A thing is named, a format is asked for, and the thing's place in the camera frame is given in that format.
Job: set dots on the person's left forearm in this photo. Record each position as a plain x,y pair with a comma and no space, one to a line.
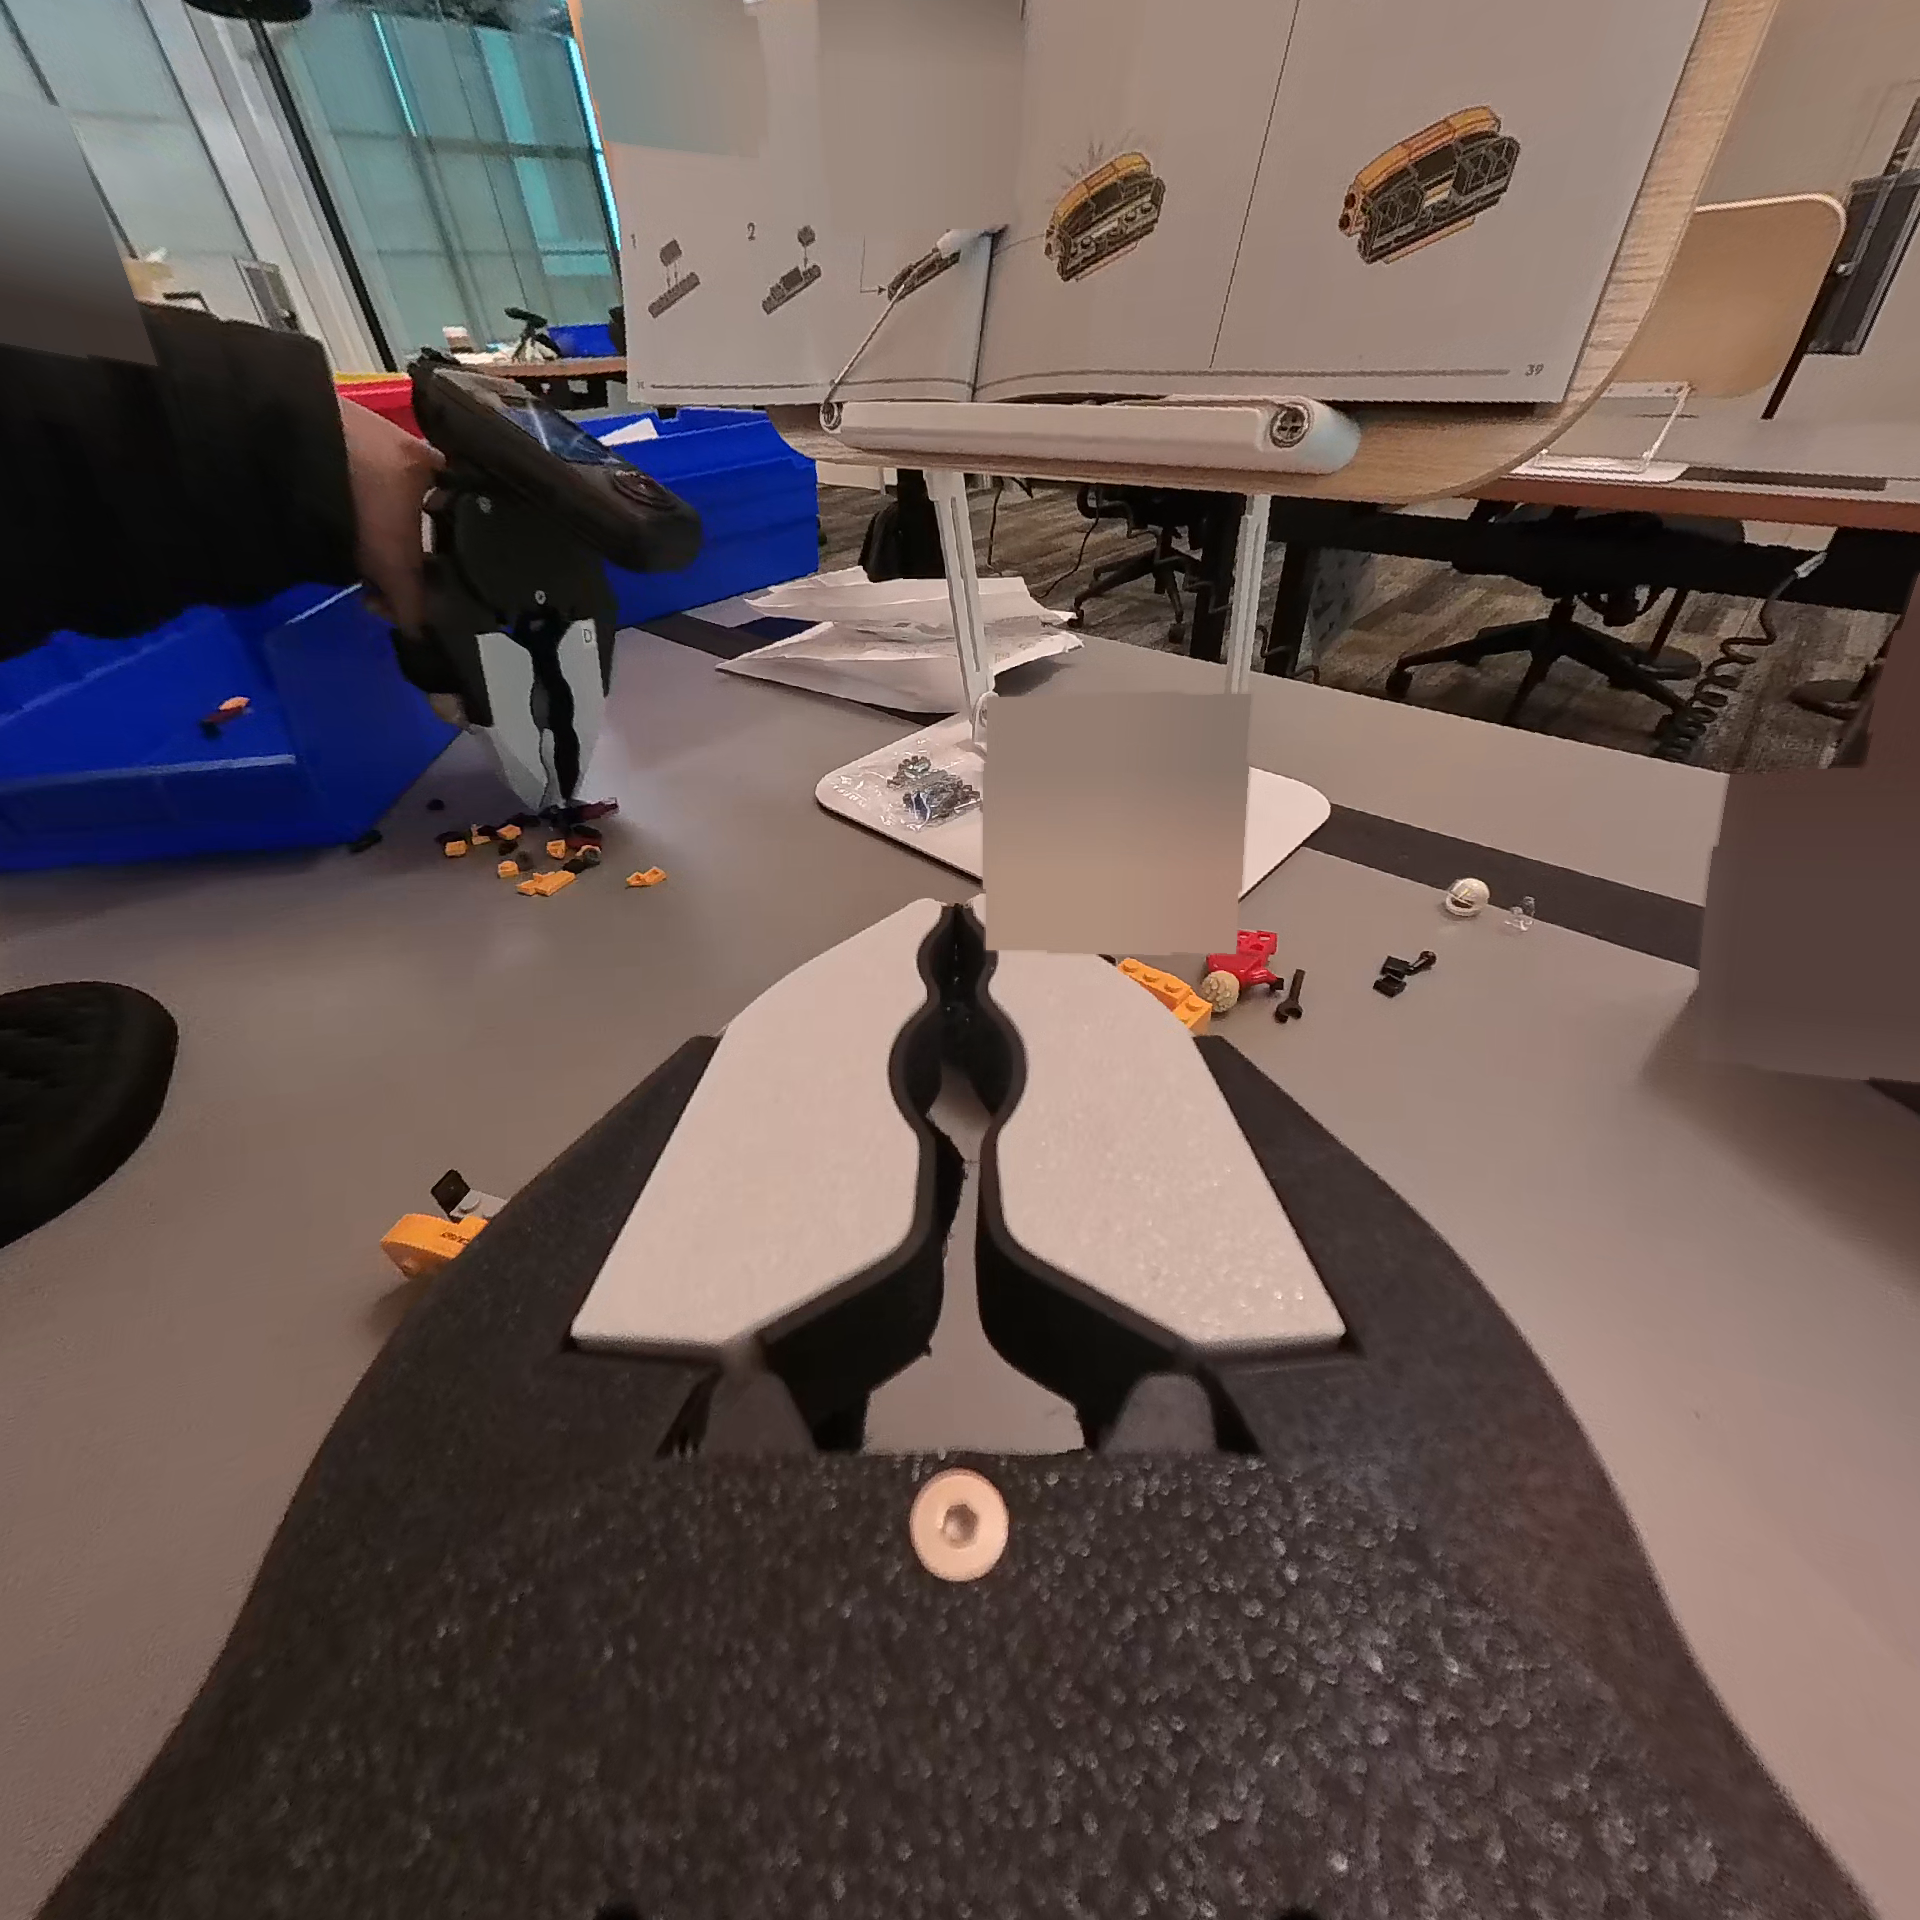
181,481

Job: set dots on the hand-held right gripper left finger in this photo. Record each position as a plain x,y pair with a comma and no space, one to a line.
765,1186

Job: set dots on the light wooden chair back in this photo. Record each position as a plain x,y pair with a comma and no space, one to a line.
1741,301

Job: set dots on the black office chair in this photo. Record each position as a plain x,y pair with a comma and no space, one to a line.
1131,557
1560,646

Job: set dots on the black padded cushion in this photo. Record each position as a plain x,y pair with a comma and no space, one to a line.
61,1109

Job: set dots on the stack of nested blue bins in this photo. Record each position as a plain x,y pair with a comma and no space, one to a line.
735,510

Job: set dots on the grey desk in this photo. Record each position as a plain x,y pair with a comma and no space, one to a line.
376,1050

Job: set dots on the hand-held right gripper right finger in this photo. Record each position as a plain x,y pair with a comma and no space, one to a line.
1154,1186

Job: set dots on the white book stand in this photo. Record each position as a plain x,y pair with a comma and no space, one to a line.
1079,436

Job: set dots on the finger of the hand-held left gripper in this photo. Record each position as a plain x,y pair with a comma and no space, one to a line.
590,675
518,705

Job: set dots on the orange toy brick assembly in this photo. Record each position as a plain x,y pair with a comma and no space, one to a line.
429,1238

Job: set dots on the pile of small bricks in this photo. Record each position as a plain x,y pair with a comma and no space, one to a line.
541,849

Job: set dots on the white toy helmet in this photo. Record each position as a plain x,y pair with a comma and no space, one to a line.
1465,897

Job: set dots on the black toy car chassis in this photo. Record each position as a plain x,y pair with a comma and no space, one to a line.
1162,990

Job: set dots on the small blue bin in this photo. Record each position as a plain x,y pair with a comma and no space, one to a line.
581,342

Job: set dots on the bag of small metal parts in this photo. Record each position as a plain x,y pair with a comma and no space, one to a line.
931,791

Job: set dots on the open instruction booklet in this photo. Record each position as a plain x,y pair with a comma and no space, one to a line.
1277,284

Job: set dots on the brown background table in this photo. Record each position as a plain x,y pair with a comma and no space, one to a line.
541,364

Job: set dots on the black backpack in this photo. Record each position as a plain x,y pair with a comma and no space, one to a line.
901,541

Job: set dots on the small black toy piece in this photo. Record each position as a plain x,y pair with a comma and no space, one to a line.
1401,972

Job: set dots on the wooden office table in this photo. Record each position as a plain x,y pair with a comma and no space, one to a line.
1723,494

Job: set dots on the blue plastic bin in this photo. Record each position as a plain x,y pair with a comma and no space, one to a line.
149,797

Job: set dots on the clear acrylic stand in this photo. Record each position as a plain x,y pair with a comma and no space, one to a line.
1622,442

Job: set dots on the black wall panel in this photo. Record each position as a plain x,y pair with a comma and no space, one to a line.
1874,241

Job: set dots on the red toy minifigure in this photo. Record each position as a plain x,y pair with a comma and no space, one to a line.
1245,961

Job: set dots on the crumpled white paper bag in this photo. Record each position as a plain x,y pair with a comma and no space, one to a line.
870,646

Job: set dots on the red plastic bin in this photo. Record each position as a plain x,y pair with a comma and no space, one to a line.
376,404

